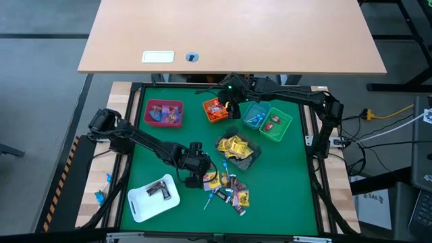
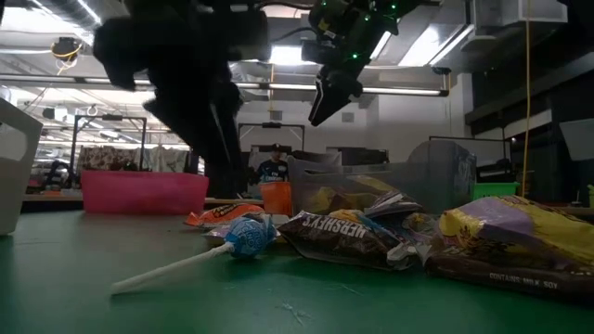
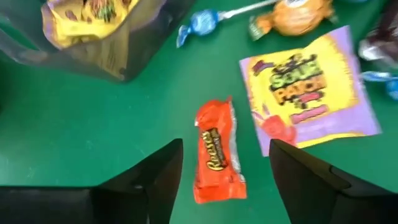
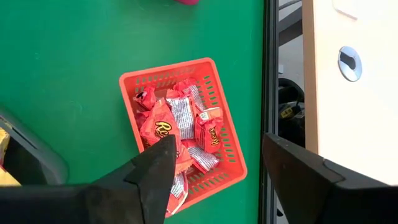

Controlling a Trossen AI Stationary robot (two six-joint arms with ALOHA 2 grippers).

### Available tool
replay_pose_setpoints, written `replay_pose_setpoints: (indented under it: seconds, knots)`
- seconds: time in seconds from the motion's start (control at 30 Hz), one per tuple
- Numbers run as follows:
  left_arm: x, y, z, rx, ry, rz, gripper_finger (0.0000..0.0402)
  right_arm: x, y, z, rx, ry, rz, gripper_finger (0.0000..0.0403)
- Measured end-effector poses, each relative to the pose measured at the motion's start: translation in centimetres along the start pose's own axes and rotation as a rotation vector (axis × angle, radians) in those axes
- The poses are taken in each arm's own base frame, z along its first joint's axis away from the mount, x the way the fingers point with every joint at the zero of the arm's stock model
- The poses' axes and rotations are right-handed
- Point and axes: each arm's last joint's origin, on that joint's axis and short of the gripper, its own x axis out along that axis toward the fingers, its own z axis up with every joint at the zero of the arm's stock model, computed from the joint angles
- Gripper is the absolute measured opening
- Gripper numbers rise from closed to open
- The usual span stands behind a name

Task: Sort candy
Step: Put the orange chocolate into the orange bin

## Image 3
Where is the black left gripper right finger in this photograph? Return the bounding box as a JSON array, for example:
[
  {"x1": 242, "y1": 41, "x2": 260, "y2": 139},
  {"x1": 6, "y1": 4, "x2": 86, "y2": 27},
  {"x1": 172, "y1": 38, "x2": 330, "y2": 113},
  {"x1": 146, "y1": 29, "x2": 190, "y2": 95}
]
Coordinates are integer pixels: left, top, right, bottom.
[{"x1": 269, "y1": 139, "x2": 398, "y2": 224}]

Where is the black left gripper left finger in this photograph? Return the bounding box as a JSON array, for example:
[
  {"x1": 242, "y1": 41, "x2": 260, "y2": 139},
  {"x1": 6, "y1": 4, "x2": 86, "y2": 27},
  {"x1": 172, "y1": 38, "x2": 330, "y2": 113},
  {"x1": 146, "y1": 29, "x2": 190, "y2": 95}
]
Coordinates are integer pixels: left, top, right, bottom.
[{"x1": 0, "y1": 139, "x2": 183, "y2": 224}]

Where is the orange peanut butter cup packet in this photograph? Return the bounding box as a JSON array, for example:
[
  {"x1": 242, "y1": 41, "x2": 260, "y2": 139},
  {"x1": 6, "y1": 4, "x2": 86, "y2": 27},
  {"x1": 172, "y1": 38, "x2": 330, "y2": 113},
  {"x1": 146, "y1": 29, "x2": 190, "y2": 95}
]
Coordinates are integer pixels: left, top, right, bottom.
[{"x1": 193, "y1": 95, "x2": 248, "y2": 205}]

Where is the yellow purple sour candy packet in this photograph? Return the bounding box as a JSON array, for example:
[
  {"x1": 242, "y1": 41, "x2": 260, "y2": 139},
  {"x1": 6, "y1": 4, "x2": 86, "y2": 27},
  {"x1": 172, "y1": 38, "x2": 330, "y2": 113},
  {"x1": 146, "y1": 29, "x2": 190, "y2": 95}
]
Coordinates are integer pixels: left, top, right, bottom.
[
  {"x1": 41, "y1": 0, "x2": 141, "y2": 50},
  {"x1": 238, "y1": 25, "x2": 382, "y2": 157}
]

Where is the blue wrapped lollipop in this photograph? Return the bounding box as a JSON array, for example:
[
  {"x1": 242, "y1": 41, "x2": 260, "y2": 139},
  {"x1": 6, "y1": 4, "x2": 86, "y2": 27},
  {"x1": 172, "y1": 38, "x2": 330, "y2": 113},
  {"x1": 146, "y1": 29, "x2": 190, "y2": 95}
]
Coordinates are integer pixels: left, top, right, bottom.
[
  {"x1": 360, "y1": 70, "x2": 398, "y2": 101},
  {"x1": 176, "y1": 0, "x2": 277, "y2": 49}
]

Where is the clear grey plastic bin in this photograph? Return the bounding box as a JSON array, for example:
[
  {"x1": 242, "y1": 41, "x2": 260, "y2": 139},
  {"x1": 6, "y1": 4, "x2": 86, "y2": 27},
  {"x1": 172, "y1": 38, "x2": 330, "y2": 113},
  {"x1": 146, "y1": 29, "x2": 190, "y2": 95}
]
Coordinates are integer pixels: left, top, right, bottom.
[{"x1": 0, "y1": 0, "x2": 197, "y2": 83}]

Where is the dark brown chocolate packet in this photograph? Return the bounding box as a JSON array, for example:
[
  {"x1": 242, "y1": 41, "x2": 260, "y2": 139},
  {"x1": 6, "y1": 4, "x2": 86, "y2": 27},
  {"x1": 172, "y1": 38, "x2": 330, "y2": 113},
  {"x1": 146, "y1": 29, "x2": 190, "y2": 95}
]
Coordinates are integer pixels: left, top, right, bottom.
[{"x1": 357, "y1": 0, "x2": 398, "y2": 68}]

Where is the orange yellow wrapped lollipop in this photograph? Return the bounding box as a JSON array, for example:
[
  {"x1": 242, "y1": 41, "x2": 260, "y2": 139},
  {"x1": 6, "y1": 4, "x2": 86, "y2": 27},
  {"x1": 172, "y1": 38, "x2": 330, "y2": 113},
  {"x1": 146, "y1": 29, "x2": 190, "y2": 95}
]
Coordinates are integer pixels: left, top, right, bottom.
[{"x1": 248, "y1": 0, "x2": 338, "y2": 41}]

